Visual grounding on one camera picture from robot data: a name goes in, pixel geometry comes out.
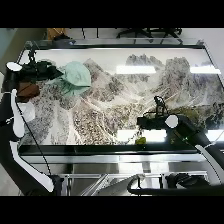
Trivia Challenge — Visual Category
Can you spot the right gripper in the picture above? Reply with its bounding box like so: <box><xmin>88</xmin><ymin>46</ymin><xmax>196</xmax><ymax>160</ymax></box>
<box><xmin>136</xmin><ymin>114</ymin><xmax>168</xmax><ymax>132</ymax></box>

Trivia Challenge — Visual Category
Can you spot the black garment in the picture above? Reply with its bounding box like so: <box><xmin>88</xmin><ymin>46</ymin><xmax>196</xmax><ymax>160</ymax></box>
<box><xmin>34</xmin><ymin>60</ymin><xmax>65</xmax><ymax>82</ymax></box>

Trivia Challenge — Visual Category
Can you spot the white garment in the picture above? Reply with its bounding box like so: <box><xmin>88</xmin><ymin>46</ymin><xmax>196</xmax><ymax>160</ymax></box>
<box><xmin>21</xmin><ymin>101</ymin><xmax>37</xmax><ymax>123</ymax></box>

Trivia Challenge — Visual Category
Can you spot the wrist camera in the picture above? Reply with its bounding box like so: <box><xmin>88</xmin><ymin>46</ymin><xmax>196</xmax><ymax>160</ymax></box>
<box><xmin>27</xmin><ymin>49</ymin><xmax>37</xmax><ymax>66</ymax></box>
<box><xmin>153</xmin><ymin>95</ymin><xmax>167</xmax><ymax>116</ymax></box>

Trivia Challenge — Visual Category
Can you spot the black cable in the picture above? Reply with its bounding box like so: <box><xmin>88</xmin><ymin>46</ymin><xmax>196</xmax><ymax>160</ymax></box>
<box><xmin>14</xmin><ymin>98</ymin><xmax>54</xmax><ymax>177</ymax></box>

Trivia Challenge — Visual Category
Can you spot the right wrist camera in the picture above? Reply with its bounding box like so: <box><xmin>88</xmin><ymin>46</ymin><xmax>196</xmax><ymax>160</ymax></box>
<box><xmin>153</xmin><ymin>95</ymin><xmax>167</xmax><ymax>116</ymax></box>

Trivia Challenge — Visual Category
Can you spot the brown garment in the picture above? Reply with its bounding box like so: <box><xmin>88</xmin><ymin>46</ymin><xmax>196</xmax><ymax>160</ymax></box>
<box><xmin>16</xmin><ymin>81</ymin><xmax>41</xmax><ymax>103</ymax></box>

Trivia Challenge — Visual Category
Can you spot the mint green garment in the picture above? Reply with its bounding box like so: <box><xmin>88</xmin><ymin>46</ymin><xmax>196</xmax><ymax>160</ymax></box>
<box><xmin>52</xmin><ymin>60</ymin><xmax>93</xmax><ymax>98</ymax></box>

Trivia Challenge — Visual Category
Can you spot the black office chair base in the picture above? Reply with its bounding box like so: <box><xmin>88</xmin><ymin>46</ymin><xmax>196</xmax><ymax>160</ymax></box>
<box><xmin>115</xmin><ymin>27</ymin><xmax>183</xmax><ymax>39</ymax></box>

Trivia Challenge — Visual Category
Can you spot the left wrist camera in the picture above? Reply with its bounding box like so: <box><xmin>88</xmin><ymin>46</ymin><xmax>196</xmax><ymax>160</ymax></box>
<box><xmin>27</xmin><ymin>49</ymin><xmax>37</xmax><ymax>66</ymax></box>

